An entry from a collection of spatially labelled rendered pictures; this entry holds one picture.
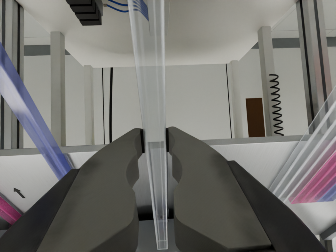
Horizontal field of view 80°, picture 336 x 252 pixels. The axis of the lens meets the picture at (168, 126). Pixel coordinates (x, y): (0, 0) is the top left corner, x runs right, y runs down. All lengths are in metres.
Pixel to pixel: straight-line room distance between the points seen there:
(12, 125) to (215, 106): 1.71
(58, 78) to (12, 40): 0.15
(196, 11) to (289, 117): 1.82
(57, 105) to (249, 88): 1.80
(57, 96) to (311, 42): 0.69
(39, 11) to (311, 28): 0.68
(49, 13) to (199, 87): 1.56
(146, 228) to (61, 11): 0.55
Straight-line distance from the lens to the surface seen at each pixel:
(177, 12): 0.63
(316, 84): 0.60
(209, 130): 1.97
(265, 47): 0.74
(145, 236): 0.35
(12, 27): 0.62
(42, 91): 2.25
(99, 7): 0.56
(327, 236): 0.61
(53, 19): 0.69
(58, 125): 0.67
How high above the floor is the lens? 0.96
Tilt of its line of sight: 4 degrees down
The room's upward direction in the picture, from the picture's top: 177 degrees clockwise
